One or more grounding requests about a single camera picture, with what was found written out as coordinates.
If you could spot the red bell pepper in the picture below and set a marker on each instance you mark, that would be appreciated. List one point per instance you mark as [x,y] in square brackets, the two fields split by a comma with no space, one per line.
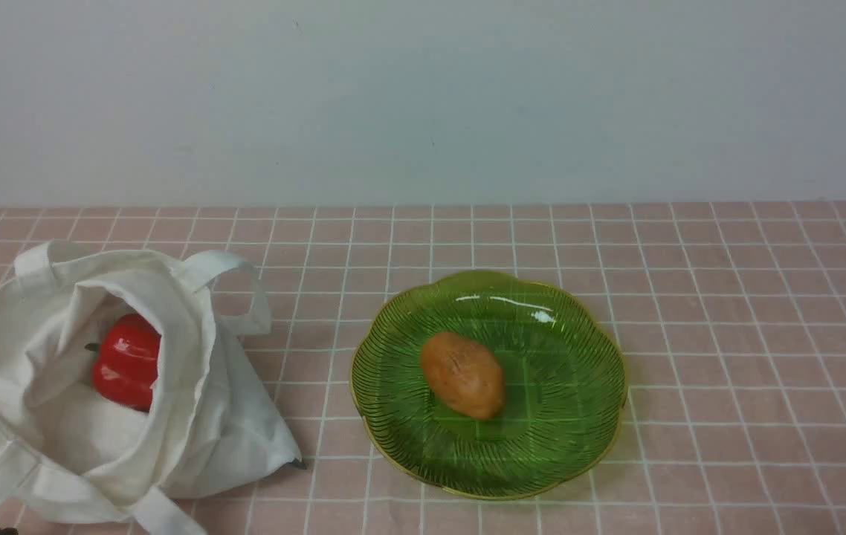
[126,362]

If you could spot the brown potato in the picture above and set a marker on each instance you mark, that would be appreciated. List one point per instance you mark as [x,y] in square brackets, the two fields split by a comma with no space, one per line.
[464,375]

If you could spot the green glass plate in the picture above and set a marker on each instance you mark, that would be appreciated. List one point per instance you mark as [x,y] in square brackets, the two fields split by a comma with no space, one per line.
[565,383]

